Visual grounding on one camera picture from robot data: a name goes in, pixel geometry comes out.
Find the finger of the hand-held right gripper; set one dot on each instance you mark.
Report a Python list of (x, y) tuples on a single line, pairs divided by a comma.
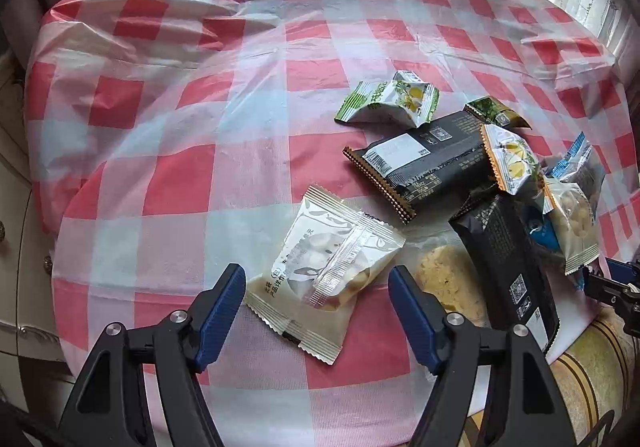
[(602, 286)]

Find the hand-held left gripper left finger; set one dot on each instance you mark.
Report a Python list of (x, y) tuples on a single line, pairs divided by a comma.
[(222, 312)]

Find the cream wooden cabinet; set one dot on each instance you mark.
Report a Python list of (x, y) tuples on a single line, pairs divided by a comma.
[(20, 227)]

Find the small olive green snack packet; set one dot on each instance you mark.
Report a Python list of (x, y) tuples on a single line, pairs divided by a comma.
[(492, 111)]

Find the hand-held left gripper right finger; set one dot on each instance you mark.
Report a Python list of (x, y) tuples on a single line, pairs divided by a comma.
[(410, 312)]

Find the small white yellow snack packet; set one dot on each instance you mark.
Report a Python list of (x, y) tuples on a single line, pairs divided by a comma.
[(510, 162)]

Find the green white snack packet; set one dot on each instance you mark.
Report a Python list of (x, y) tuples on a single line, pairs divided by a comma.
[(380, 102)]

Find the blue white snack packet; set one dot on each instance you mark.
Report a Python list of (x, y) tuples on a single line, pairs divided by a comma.
[(575, 157)]

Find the white pastry packet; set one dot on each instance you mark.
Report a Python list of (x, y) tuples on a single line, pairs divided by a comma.
[(325, 272)]

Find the long black snack packet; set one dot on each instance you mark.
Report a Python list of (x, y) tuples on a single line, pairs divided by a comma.
[(440, 152)]

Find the clear yellow cake packet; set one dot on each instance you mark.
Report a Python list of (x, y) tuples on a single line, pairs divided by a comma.
[(450, 282)]

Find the clear round cookie packet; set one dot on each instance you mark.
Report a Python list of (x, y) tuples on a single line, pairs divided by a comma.
[(575, 222)]

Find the striped sofa cushion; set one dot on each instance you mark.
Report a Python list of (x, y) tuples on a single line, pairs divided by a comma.
[(590, 377)]

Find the red white checked tablecloth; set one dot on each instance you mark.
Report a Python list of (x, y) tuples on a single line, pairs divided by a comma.
[(200, 152)]

